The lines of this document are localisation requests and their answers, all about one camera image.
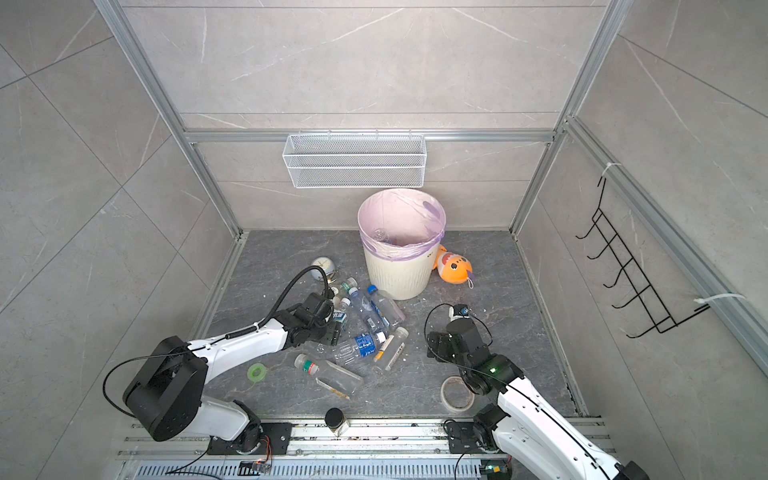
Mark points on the clear bottle blue cap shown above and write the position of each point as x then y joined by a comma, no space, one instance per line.
388,309
368,313

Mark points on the white wire mesh basket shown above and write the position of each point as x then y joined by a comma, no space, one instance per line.
366,160

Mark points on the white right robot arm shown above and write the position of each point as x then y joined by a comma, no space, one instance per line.
521,423

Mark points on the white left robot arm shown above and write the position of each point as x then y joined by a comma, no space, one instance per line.
167,394

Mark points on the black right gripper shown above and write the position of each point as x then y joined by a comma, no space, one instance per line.
433,337

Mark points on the pink bin liner bag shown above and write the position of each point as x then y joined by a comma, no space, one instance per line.
401,224

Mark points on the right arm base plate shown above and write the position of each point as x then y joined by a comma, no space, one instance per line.
463,440

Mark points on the black lidded small jar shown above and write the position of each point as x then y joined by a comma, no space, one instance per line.
336,421

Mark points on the cream plastic waste bin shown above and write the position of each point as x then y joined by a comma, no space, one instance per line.
401,279

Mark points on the blue label bottle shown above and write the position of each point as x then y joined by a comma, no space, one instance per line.
356,348

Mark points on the green tape roll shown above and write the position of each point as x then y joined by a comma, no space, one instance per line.
257,372

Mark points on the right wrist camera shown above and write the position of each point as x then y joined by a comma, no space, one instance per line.
458,311

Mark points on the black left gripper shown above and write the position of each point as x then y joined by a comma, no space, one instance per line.
334,332

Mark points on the black wire hook rack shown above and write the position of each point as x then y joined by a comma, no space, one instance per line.
631,273

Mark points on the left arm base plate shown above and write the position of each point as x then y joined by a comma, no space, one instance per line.
270,436

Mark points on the clear bottle blue cap right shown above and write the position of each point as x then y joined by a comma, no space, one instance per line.
388,309

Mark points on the orange fish plush toy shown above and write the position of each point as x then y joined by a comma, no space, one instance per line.
453,268

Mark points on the orange white label bottle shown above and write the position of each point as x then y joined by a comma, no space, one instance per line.
391,350

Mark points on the beige tape roll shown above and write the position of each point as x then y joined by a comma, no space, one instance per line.
456,395

